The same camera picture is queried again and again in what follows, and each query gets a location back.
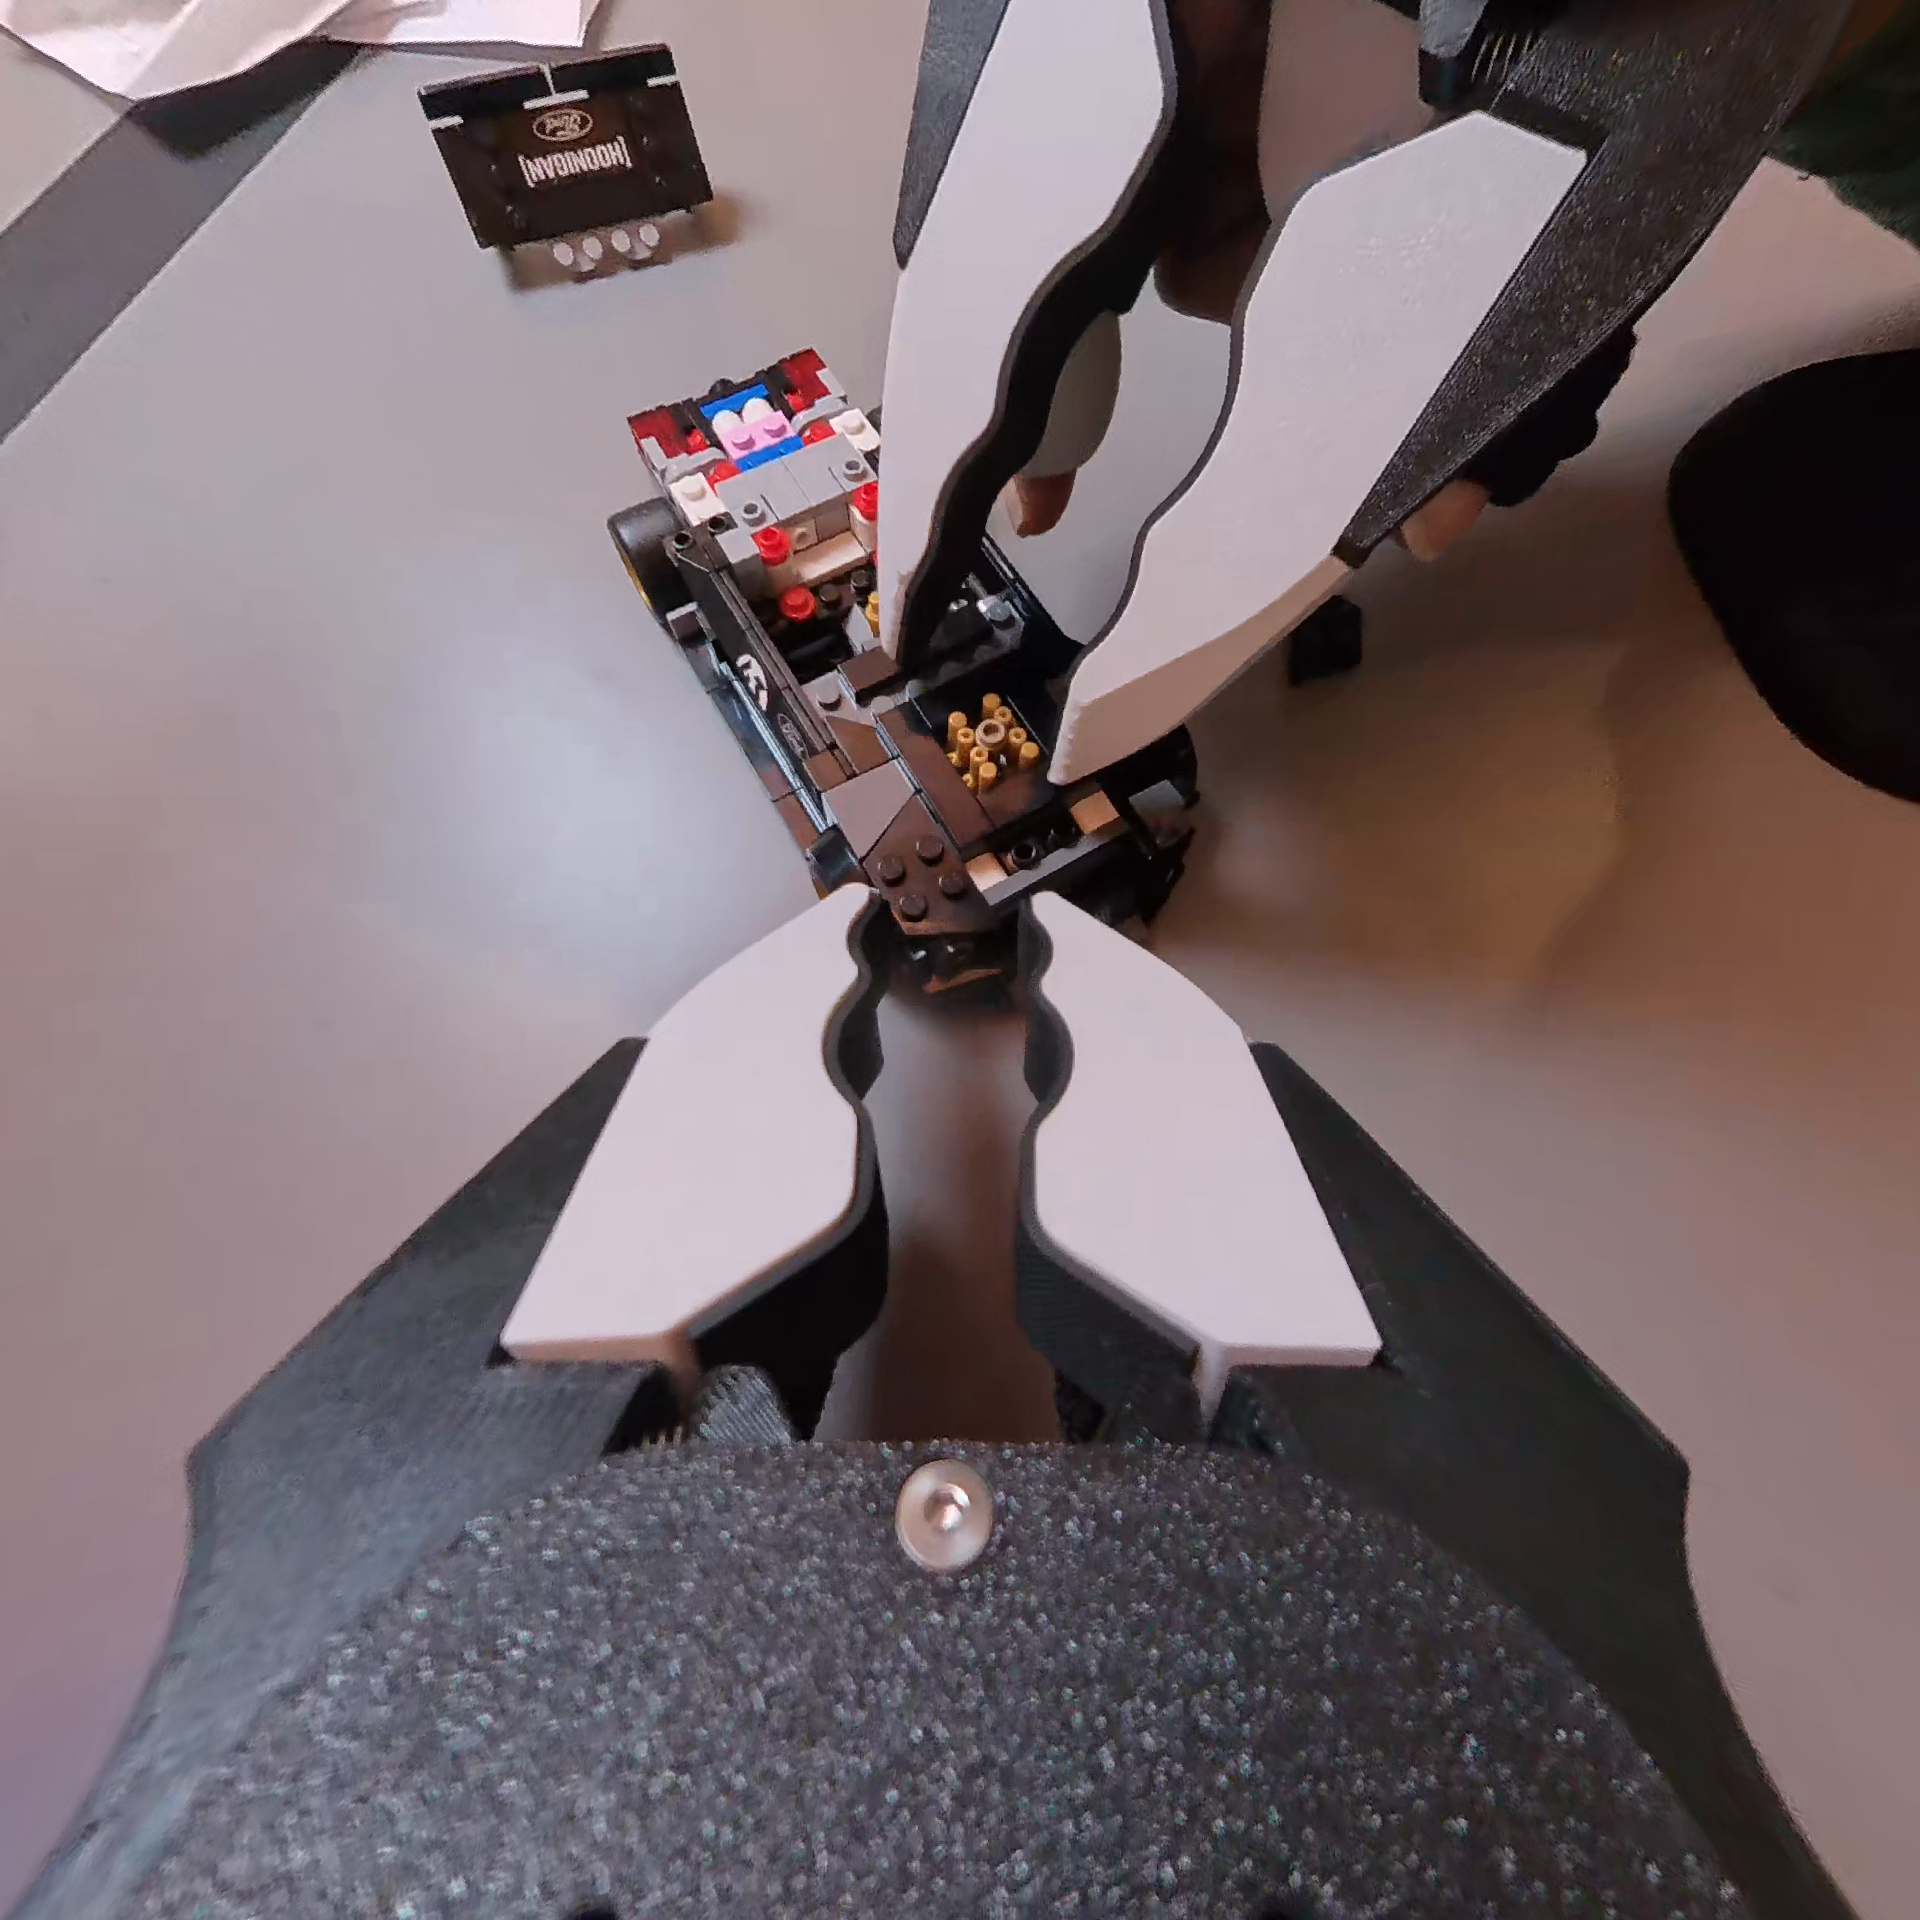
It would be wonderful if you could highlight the black lego wedge plate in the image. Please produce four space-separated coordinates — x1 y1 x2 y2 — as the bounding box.
1286 593 1369 693

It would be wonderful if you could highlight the black lego car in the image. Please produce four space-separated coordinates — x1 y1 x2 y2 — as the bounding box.
609 350 1200 1009

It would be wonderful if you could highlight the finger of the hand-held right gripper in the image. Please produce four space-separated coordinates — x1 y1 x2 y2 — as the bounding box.
878 0 1183 668
1043 109 1601 792

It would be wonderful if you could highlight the person's green sweater torso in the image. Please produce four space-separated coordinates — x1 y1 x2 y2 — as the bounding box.
1772 66 1920 250

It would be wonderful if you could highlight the black wrist rest pad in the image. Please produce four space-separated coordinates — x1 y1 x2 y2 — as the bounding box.
1668 356 1920 808

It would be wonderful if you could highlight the black printed lego panel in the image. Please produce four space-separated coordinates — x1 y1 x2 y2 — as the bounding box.
415 44 716 287

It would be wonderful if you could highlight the person's right hand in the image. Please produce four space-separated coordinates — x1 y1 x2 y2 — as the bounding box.
1001 66 1491 572

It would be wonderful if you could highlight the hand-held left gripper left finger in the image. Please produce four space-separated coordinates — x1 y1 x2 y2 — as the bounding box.
496 885 885 1399

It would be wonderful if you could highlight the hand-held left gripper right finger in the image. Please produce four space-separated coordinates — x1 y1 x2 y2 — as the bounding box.
1017 890 1385 1442

